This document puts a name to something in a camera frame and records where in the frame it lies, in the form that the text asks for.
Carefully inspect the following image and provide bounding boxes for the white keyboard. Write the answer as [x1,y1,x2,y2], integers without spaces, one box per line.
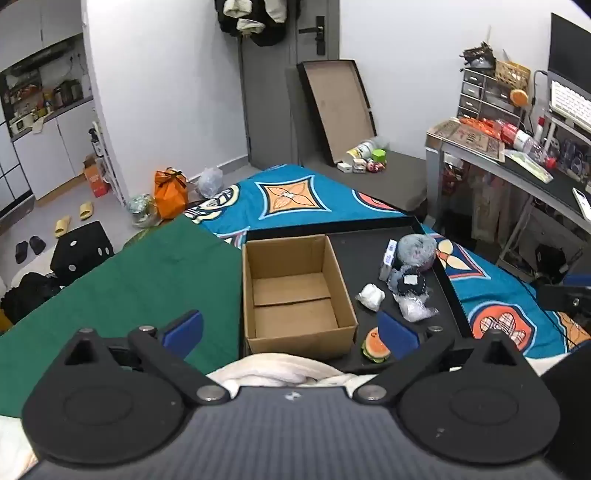
[549,79,591,132]

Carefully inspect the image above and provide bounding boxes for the orange carton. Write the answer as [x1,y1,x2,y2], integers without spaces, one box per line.
[83,154,112,198]

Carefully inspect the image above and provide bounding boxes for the black stitched cloth patch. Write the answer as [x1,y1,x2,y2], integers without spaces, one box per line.
[397,265,428,296]

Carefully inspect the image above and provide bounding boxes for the kitchen counter clutter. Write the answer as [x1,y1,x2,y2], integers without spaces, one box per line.
[0,34,93,134]

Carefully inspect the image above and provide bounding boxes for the grey plush toy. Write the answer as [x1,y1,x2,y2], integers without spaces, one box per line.
[397,234,437,271]

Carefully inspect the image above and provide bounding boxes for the clear plastic bag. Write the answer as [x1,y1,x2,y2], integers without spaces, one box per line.
[393,293,439,323]

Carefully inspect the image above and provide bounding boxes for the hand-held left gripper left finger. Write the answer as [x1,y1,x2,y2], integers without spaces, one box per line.
[64,310,230,407]

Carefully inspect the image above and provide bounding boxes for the grey drawer organizer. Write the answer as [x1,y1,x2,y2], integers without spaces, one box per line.
[457,69,525,123]

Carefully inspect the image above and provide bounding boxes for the white monitor stand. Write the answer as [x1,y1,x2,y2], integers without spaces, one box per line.
[538,111,591,176]

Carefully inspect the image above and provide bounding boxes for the grey desk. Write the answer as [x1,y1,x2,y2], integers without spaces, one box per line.
[425,121,591,278]

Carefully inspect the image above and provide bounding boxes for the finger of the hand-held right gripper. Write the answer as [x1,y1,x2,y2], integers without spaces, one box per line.
[538,274,591,319]

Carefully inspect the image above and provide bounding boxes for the green plastic bag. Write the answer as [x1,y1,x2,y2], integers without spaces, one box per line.
[127,194,160,227]

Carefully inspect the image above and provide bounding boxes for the white towel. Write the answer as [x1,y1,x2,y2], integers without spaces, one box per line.
[205,353,379,388]

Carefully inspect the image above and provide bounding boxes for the orange bag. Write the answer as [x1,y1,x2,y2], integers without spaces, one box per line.
[154,168,189,219]

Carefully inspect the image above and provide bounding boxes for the blue printed blanket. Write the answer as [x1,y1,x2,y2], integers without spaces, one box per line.
[185,164,591,358]

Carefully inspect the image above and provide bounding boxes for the large black cardboard lid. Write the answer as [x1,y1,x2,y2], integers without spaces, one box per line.
[296,59,377,167]

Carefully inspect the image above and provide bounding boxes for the brown cardboard box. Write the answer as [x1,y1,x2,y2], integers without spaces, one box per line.
[241,234,359,361]

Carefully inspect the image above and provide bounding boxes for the white rack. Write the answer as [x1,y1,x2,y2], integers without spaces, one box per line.
[92,121,126,206]

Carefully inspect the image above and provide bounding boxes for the white crumpled wad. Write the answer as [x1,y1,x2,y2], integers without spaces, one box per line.
[355,283,385,311]

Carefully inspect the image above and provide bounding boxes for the green and white packet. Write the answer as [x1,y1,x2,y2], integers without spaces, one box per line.
[505,150,554,183]

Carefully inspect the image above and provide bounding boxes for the white bedding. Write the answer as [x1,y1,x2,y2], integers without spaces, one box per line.
[0,414,38,480]

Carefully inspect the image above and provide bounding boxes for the black monitor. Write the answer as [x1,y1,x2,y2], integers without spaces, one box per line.
[547,13,591,90]

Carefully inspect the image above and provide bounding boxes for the wicker basket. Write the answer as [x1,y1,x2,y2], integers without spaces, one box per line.
[495,60,532,90]

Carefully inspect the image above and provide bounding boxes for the grey door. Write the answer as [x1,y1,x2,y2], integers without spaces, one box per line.
[238,0,342,169]

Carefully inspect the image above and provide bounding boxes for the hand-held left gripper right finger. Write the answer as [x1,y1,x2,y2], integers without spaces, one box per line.
[353,311,523,407]

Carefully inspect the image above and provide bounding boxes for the green cloth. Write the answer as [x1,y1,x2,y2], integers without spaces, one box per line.
[0,217,243,418]

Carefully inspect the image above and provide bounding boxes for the blue and white small box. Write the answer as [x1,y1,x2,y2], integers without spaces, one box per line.
[379,239,399,281]

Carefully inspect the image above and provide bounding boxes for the grey mattress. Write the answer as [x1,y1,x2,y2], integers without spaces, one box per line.
[295,148,428,213]

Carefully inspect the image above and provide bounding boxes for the black bag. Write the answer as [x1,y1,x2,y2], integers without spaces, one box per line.
[0,272,65,324]

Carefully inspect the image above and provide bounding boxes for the brown patterned board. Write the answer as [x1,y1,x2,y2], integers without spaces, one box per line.
[434,121,506,162]

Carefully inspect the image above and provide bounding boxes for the orange snack packets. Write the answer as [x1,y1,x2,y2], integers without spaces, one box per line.
[459,117,504,139]

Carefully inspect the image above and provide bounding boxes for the red label plastic bottle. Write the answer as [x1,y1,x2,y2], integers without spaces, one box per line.
[501,124,557,169]

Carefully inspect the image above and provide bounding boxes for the black door handle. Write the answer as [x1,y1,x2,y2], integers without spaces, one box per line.
[298,15,328,56]

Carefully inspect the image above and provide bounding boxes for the hanging clothes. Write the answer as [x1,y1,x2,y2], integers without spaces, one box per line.
[215,0,289,47]

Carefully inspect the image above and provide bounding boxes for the black tray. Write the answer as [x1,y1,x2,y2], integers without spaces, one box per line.
[240,216,474,374]

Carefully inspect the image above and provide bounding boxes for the white kitchen cabinet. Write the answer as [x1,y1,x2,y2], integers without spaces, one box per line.
[0,99,116,204]

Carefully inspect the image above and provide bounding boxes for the white plastic bag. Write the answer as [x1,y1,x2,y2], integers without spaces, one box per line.
[196,167,223,199]

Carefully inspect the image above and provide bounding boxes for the black dice stool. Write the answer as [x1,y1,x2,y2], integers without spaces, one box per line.
[50,220,115,287]

